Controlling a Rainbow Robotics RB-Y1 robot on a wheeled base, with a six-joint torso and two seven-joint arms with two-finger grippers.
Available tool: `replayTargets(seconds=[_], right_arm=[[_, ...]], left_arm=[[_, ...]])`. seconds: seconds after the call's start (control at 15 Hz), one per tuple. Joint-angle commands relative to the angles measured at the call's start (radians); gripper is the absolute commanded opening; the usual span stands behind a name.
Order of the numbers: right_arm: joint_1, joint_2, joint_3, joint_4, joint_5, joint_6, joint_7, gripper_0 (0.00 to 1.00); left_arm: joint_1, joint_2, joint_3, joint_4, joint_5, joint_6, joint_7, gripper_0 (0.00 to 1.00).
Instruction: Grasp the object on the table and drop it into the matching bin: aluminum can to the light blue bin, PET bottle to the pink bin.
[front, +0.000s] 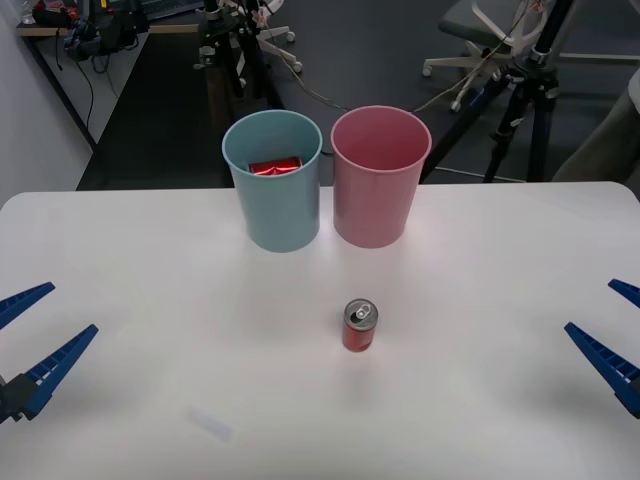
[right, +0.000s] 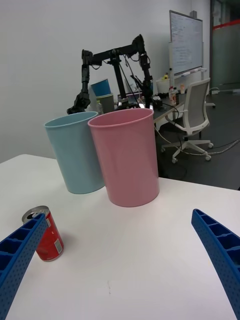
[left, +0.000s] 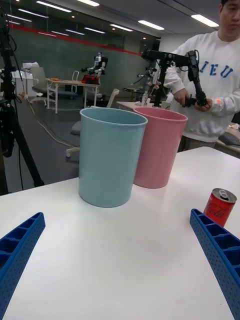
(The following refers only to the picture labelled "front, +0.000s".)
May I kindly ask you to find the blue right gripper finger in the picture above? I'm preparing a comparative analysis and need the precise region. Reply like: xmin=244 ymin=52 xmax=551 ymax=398
xmin=563 ymin=321 xmax=640 ymax=420
xmin=607 ymin=278 xmax=640 ymax=308

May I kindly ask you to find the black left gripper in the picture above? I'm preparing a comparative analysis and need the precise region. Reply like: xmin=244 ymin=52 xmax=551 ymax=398
xmin=0 ymin=281 xmax=100 ymax=427

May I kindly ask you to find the red drink can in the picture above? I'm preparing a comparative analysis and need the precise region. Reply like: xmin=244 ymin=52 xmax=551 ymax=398
xmin=341 ymin=297 xmax=380 ymax=355

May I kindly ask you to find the person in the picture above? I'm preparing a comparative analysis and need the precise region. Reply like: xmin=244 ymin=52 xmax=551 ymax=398
xmin=551 ymin=67 xmax=640 ymax=184

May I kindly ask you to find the pale blue plastic bin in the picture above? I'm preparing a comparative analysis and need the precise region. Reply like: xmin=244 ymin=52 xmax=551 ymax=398
xmin=221 ymin=109 xmax=323 ymax=254

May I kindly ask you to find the pink plastic bin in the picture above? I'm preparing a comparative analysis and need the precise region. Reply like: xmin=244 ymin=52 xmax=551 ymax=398
xmin=329 ymin=104 xmax=433 ymax=250

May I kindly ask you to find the crushed red can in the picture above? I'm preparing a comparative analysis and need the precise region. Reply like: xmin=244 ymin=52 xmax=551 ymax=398
xmin=247 ymin=155 xmax=303 ymax=178

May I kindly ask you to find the black bag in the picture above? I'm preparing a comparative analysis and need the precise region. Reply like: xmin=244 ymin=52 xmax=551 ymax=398
xmin=62 ymin=8 xmax=151 ymax=60

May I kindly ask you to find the grey office chair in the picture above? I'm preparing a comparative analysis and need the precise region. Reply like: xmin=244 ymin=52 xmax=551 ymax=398
xmin=422 ymin=0 xmax=552 ymax=113

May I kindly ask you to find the white chair base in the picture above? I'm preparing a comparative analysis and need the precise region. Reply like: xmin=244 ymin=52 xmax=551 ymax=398
xmin=257 ymin=0 xmax=305 ymax=75

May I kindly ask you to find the black camera tripod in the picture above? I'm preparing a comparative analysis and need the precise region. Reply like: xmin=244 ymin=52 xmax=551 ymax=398
xmin=193 ymin=0 xmax=287 ymax=132
xmin=429 ymin=0 xmax=576 ymax=184

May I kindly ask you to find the wooden desk with black frame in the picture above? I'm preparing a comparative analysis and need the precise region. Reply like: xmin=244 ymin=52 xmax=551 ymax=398
xmin=14 ymin=21 xmax=202 ymax=147

